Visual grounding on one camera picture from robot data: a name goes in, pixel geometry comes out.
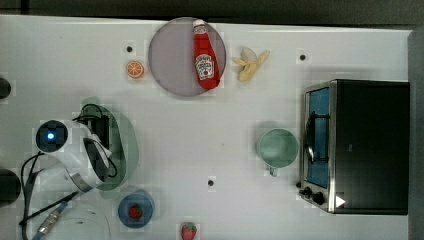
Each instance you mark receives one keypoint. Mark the toy orange slice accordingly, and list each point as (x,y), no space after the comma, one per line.
(135,69)

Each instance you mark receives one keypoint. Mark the black round cup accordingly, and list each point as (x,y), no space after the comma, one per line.
(5,88)

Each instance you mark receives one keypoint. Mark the mint green cup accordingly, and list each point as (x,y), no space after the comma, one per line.
(277,148)

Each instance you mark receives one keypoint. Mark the black toaster oven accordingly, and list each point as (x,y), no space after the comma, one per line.
(355,147)

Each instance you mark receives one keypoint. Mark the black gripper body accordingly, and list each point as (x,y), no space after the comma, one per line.
(99,125)

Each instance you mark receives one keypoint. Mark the toy strawberry on table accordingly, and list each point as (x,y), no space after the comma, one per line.
(188,231)

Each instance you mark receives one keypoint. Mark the grey round plate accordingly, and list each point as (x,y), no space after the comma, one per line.
(170,58)

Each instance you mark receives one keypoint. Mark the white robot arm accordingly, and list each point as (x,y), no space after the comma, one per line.
(78,149)

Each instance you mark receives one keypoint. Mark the small red strawberry in bowl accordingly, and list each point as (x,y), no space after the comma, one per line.
(135,212)

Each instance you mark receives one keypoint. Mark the peeled toy banana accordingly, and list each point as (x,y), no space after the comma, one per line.
(249,61)

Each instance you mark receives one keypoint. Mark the blue small bowl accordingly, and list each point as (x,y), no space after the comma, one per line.
(146,203)

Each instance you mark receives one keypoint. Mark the red ketchup bottle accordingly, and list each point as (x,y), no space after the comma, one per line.
(204,59)

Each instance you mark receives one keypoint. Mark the black utensil holder cup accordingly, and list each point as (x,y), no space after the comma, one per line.
(10,187)

